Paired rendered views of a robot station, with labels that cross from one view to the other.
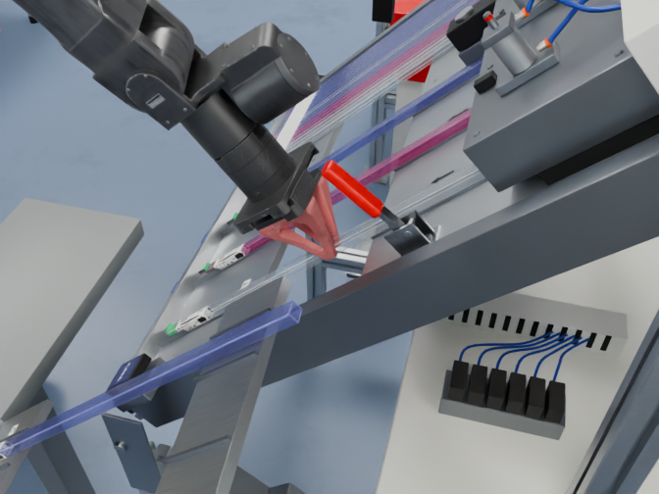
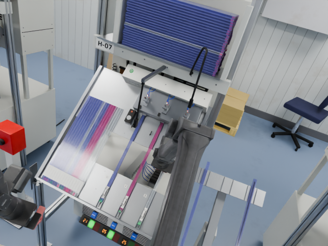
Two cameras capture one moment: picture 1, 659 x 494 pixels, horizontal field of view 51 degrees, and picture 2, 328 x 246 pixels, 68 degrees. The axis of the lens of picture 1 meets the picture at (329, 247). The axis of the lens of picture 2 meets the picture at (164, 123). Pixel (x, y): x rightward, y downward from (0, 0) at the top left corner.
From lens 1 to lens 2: 1.14 m
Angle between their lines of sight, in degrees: 69
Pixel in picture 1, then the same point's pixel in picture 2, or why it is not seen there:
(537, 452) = (165, 177)
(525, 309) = (137, 163)
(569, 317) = (141, 157)
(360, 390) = (74, 239)
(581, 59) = (194, 112)
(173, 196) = not seen: outside the picture
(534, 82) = (190, 117)
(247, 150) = not seen: hidden behind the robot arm
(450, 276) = not seen: hidden behind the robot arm
